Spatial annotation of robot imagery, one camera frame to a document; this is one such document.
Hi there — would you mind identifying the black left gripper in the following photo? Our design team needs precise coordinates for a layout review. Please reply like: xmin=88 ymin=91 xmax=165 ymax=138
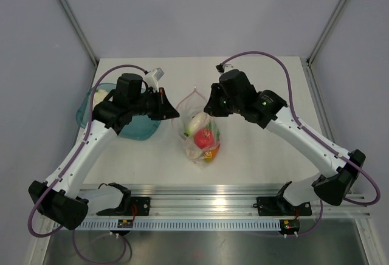
xmin=129 ymin=88 xmax=180 ymax=121

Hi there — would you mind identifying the white eggplant green stem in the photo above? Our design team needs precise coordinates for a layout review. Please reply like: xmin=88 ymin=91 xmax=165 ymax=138
xmin=186 ymin=112 xmax=212 ymax=136

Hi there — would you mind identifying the clear pink zip top bag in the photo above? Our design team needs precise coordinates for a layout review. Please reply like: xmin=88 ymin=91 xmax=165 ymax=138
xmin=171 ymin=88 xmax=221 ymax=167

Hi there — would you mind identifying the red tomato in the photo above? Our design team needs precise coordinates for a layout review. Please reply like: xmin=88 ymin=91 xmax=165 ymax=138
xmin=193 ymin=128 xmax=215 ymax=150

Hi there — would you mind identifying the red orange mango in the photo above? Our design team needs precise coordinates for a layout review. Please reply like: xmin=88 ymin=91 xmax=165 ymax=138
xmin=202 ymin=146 xmax=219 ymax=163

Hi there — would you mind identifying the green lettuce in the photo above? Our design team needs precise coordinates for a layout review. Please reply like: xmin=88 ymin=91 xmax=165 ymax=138
xmin=183 ymin=121 xmax=219 ymax=145

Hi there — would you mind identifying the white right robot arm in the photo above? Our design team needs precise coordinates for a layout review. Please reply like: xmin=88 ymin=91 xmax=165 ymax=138
xmin=204 ymin=69 xmax=366 ymax=215

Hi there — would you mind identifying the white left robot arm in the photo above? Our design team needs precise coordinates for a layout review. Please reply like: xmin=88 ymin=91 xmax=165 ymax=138
xmin=28 ymin=73 xmax=179 ymax=230

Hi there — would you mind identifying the teal plastic container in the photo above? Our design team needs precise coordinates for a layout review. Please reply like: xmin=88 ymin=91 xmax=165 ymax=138
xmin=76 ymin=83 xmax=160 ymax=141

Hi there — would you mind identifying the white cauliflower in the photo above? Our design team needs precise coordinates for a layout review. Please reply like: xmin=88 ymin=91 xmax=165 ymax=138
xmin=92 ymin=89 xmax=109 ymax=108

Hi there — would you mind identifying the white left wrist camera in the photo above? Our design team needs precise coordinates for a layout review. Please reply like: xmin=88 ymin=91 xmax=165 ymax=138
xmin=143 ymin=67 xmax=165 ymax=91

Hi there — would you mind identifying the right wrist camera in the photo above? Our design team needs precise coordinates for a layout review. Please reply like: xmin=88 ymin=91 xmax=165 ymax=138
xmin=216 ymin=63 xmax=232 ymax=74

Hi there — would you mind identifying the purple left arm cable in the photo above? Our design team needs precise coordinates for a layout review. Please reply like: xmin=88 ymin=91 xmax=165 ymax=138
xmin=27 ymin=64 xmax=133 ymax=263

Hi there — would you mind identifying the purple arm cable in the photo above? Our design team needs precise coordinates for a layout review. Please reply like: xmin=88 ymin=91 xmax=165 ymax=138
xmin=217 ymin=50 xmax=381 ymax=238
xmin=27 ymin=64 xmax=133 ymax=263

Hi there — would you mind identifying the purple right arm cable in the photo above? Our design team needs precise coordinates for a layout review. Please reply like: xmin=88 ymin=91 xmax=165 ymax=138
xmin=217 ymin=50 xmax=381 ymax=238

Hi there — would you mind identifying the aluminium frame rail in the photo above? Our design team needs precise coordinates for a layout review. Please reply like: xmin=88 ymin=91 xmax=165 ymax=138
xmin=78 ymin=185 xmax=371 ymax=219

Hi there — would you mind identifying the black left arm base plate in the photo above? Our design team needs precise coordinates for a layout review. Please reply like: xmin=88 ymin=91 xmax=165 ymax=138
xmin=97 ymin=196 xmax=151 ymax=216

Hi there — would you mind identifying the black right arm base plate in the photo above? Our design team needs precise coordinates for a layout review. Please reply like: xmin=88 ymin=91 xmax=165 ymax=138
xmin=252 ymin=196 xmax=312 ymax=217

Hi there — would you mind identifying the white slotted cable duct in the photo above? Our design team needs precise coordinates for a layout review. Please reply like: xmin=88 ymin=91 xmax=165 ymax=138
xmin=78 ymin=218 xmax=280 ymax=232

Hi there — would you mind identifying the left aluminium corner post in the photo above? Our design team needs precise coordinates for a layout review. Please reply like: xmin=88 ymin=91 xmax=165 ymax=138
xmin=57 ymin=0 xmax=99 ymax=69

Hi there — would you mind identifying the aluminium corner post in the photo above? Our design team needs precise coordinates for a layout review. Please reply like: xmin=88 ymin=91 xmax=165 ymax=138
xmin=306 ymin=0 xmax=350 ymax=67
xmin=57 ymin=0 xmax=99 ymax=69

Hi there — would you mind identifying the right aluminium corner post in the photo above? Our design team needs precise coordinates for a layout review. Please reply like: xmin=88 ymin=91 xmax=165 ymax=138
xmin=306 ymin=0 xmax=350 ymax=67

